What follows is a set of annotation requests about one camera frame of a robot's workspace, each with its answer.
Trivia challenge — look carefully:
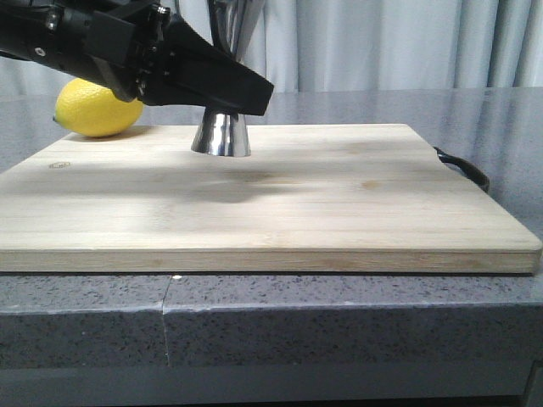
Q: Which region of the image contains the black board handle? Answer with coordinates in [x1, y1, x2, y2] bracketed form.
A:
[434, 147, 490, 192]

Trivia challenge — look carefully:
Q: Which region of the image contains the wooden cutting board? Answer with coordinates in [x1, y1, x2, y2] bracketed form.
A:
[1, 124, 542, 273]

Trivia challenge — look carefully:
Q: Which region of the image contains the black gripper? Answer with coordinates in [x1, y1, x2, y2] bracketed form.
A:
[42, 1, 273, 115]

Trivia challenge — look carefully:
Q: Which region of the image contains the yellow lemon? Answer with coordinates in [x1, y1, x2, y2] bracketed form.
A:
[53, 78, 144, 137]

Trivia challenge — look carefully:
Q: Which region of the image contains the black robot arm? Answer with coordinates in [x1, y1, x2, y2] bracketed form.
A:
[1, 1, 273, 115]

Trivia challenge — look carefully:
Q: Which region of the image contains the grey curtain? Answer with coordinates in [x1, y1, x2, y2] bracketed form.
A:
[0, 0, 543, 97]

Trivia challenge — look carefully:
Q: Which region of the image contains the steel double jigger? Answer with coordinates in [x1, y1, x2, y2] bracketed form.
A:
[192, 1, 265, 157]

